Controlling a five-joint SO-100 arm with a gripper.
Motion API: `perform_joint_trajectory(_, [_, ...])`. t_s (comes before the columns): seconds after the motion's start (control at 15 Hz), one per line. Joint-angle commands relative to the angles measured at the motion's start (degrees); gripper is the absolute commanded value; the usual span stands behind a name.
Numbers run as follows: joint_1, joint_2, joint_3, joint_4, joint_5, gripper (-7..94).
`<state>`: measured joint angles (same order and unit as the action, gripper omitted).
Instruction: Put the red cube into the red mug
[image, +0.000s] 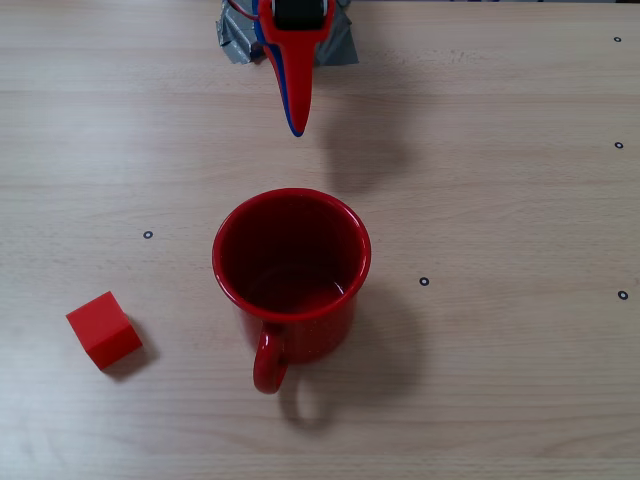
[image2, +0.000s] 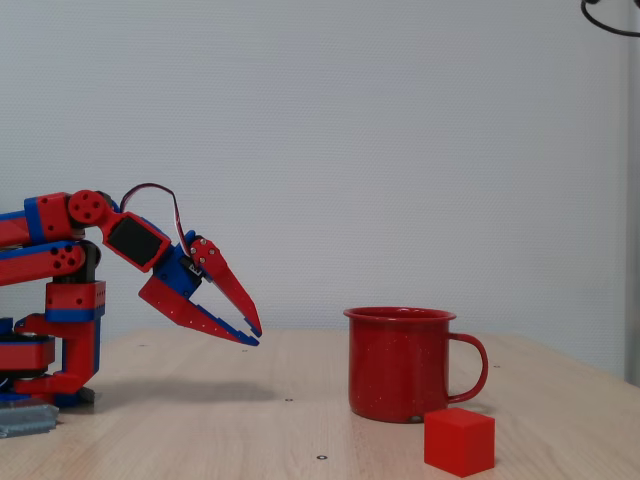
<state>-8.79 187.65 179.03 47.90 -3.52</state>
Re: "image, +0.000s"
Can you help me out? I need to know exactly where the red cube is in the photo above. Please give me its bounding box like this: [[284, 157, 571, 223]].
[[65, 291, 144, 372]]

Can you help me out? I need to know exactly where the red enamel mug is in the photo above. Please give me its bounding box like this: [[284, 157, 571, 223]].
[[211, 187, 373, 395]]

